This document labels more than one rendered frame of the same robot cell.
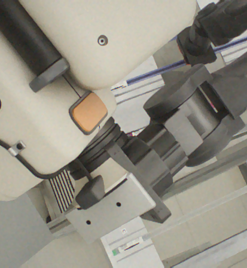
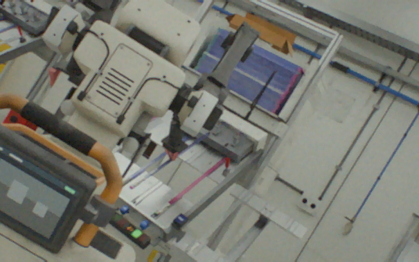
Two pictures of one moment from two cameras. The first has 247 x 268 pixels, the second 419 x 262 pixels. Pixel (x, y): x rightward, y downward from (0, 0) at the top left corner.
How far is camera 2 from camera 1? 104 cm
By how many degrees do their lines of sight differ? 38
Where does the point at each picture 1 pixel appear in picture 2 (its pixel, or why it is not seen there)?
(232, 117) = (224, 87)
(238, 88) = (221, 75)
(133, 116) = (154, 204)
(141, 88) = (150, 189)
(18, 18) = (147, 36)
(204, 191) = not seen: outside the picture
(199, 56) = (179, 146)
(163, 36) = (195, 33)
